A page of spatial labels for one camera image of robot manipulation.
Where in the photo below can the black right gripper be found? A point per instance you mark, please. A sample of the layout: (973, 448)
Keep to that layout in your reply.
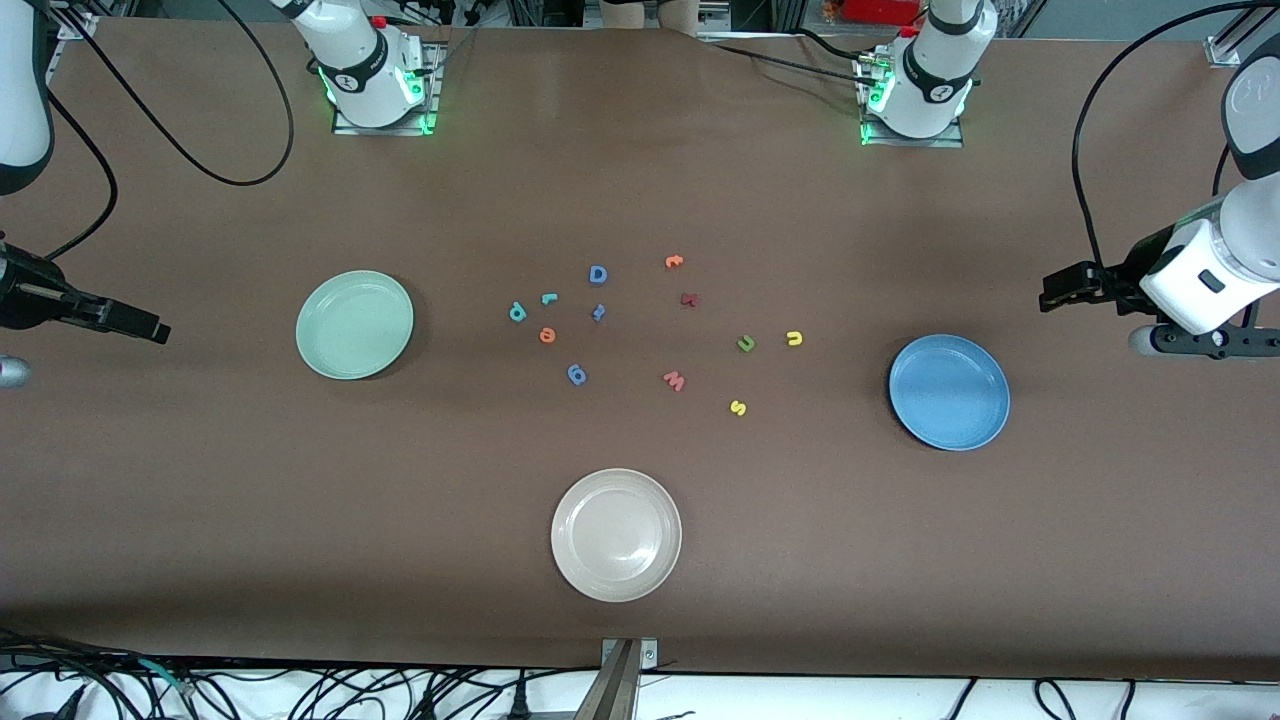
(22, 299)

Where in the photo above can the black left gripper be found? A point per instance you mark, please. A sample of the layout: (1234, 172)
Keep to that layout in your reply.
(1122, 277)

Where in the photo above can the blue plate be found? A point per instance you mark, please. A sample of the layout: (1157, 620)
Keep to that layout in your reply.
(949, 392)

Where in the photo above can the light green plate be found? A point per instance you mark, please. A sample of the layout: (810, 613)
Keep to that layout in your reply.
(354, 325)

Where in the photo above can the red box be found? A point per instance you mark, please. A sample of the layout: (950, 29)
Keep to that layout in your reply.
(880, 10)

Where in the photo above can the pink letter W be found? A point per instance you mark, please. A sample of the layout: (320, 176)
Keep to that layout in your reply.
(675, 382)

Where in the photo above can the blue letter g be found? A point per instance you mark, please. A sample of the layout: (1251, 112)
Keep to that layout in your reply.
(578, 382)

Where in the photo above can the person legs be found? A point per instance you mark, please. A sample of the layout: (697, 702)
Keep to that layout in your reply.
(645, 10)

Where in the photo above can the beige plate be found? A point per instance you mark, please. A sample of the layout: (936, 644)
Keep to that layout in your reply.
(616, 535)

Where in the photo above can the black power plug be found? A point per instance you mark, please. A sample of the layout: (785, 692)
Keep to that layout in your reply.
(518, 705)

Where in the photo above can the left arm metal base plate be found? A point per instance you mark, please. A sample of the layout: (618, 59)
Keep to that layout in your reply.
(950, 142)

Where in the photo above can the aluminium frame rail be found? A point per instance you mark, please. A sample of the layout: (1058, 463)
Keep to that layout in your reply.
(75, 22)
(1222, 50)

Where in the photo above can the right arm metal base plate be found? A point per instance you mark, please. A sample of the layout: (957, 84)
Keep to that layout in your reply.
(432, 100)

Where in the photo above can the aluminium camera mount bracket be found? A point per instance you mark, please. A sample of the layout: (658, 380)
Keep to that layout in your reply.
(620, 680)

